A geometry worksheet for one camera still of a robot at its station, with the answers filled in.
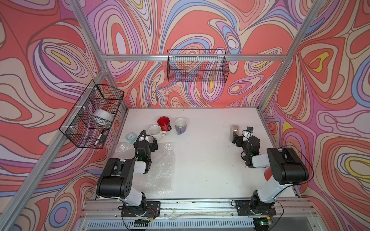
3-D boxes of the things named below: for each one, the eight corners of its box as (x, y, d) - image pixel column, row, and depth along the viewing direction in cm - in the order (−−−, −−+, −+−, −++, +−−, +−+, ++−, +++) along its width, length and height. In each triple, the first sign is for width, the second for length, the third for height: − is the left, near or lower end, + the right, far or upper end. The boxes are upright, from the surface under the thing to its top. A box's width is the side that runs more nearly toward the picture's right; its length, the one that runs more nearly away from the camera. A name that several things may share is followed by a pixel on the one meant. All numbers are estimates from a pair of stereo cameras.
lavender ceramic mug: (174, 135, 103) (174, 129, 97) (175, 124, 110) (174, 118, 104) (186, 135, 103) (186, 129, 97) (186, 124, 110) (186, 118, 104)
